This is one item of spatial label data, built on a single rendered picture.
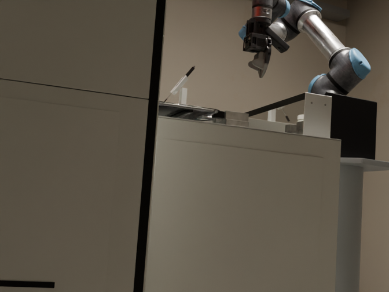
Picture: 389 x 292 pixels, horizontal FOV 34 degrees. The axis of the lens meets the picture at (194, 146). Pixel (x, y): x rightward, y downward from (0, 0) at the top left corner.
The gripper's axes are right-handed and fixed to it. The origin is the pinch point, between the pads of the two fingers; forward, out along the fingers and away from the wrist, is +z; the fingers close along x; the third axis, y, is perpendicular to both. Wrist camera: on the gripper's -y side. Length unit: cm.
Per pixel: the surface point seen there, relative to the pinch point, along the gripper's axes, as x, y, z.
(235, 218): 46, 27, 54
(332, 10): -221, -163, -125
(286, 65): -232, -131, -77
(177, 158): 46, 45, 40
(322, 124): 39.8, -1.8, 23.6
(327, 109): 39.8, -3.5, 18.7
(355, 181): 5, -38, 36
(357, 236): 5, -40, 56
